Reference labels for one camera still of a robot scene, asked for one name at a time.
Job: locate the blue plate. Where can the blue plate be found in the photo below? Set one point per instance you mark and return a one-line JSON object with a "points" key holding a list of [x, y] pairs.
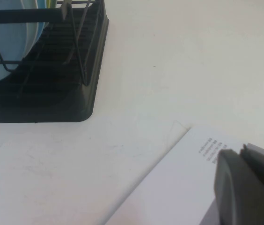
{"points": [[41, 3]]}

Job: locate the yellow-green plate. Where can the yellow-green plate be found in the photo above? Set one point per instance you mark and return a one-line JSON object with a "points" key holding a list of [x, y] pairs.
{"points": [[52, 2]]}

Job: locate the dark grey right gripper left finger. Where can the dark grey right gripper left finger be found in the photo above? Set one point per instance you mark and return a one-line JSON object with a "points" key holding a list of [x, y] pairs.
{"points": [[244, 192]]}

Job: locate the white plate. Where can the white plate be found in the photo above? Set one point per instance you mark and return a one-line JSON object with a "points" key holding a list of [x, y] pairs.
{"points": [[1, 47]]}

